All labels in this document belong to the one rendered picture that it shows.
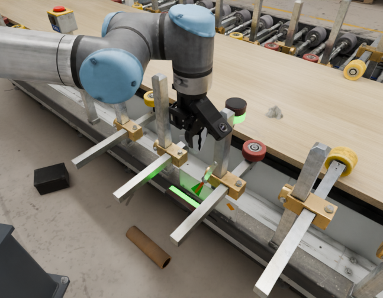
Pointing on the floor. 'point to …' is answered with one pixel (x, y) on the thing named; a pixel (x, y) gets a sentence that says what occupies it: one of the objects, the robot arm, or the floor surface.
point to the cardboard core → (148, 247)
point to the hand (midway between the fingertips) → (198, 151)
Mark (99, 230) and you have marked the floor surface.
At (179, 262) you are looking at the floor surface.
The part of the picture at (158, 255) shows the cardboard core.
